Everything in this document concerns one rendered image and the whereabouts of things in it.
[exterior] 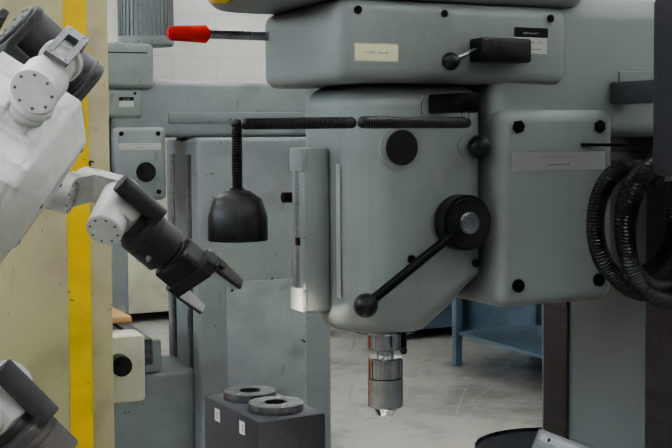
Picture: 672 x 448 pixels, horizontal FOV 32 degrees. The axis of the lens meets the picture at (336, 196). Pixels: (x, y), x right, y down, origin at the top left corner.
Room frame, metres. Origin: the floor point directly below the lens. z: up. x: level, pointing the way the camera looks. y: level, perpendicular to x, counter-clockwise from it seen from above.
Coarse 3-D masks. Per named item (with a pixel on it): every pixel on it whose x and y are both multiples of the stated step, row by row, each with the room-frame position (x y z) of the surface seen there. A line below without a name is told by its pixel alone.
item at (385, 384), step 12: (372, 372) 1.54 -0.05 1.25; (384, 372) 1.53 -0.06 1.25; (396, 372) 1.54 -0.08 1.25; (372, 384) 1.54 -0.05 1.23; (384, 384) 1.53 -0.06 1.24; (396, 384) 1.54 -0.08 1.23; (372, 396) 1.54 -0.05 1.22; (384, 396) 1.53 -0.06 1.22; (396, 396) 1.54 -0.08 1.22; (384, 408) 1.53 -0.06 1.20; (396, 408) 1.54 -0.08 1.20
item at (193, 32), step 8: (168, 32) 1.53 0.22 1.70; (176, 32) 1.52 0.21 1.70; (184, 32) 1.53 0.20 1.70; (192, 32) 1.53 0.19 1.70; (200, 32) 1.54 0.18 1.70; (208, 32) 1.54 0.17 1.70; (216, 32) 1.55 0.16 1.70; (224, 32) 1.56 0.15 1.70; (232, 32) 1.56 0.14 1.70; (240, 32) 1.57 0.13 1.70; (248, 32) 1.57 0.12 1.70; (256, 32) 1.58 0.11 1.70; (264, 32) 1.58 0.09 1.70; (176, 40) 1.53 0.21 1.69; (184, 40) 1.53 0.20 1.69; (192, 40) 1.54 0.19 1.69; (200, 40) 1.54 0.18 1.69; (208, 40) 1.55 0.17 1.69; (264, 40) 1.59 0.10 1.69
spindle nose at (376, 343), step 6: (372, 336) 1.54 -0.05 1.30; (378, 336) 1.53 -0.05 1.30; (384, 336) 1.53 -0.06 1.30; (390, 336) 1.53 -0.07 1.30; (396, 336) 1.54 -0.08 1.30; (372, 342) 1.54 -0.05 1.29; (378, 342) 1.53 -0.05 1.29; (384, 342) 1.53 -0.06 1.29; (390, 342) 1.53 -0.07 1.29; (396, 342) 1.54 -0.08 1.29; (372, 348) 1.54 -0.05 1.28; (378, 348) 1.53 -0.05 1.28; (384, 348) 1.53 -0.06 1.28; (390, 348) 1.53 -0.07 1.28; (396, 348) 1.54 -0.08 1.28
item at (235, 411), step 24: (216, 408) 1.94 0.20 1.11; (240, 408) 1.89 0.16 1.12; (264, 408) 1.84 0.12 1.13; (288, 408) 1.84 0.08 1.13; (312, 408) 1.89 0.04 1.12; (216, 432) 1.95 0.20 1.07; (240, 432) 1.86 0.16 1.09; (264, 432) 1.81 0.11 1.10; (288, 432) 1.83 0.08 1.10; (312, 432) 1.85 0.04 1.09
